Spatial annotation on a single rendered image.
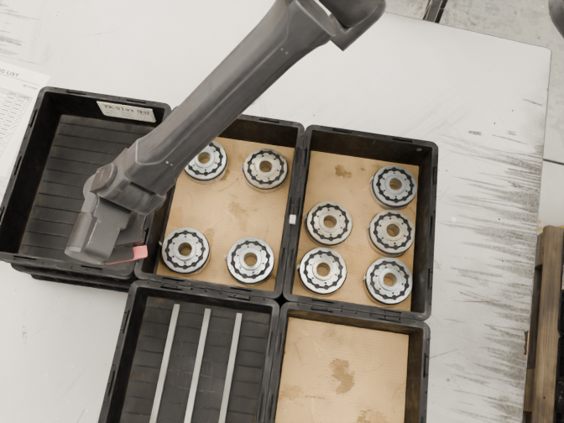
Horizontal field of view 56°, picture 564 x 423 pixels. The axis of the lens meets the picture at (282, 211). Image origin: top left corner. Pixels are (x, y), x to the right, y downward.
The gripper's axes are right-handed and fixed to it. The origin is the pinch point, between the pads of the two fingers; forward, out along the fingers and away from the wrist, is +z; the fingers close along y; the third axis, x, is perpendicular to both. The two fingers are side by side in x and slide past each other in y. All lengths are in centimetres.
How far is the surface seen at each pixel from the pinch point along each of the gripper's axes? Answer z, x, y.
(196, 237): 20.1, 11.5, -3.4
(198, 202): 22.9, 13.2, -12.4
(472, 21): 98, 151, -107
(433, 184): 12, 64, -3
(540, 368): 87, 117, 43
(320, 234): 18.7, 38.1, 1.6
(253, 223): 22.4, 24.6, -4.8
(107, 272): 14.1, -6.8, 2.5
